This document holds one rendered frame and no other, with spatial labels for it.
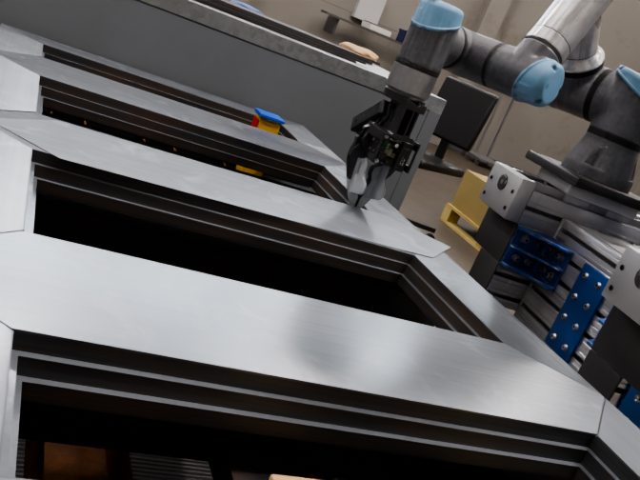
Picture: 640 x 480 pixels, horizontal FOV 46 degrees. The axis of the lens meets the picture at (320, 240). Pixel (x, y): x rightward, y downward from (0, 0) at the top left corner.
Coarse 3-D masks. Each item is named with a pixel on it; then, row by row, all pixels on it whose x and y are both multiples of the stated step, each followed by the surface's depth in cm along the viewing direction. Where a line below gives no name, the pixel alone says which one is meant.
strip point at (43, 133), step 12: (0, 120) 97; (12, 120) 99; (24, 120) 101; (36, 120) 103; (48, 120) 105; (12, 132) 94; (24, 132) 96; (36, 132) 98; (48, 132) 100; (36, 144) 93; (48, 144) 95; (60, 156) 92
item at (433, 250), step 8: (400, 224) 130; (408, 232) 126; (416, 232) 128; (416, 240) 123; (424, 240) 125; (432, 240) 128; (424, 248) 120; (432, 248) 123; (440, 248) 125; (432, 256) 117
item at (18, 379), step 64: (64, 64) 161; (0, 128) 94; (128, 128) 136; (192, 128) 142; (64, 192) 93; (128, 192) 96; (320, 192) 148; (320, 256) 108; (384, 256) 113; (448, 320) 101; (64, 384) 54; (128, 384) 56; (192, 384) 58; (256, 384) 61; (384, 448) 66; (448, 448) 68; (512, 448) 72; (576, 448) 75
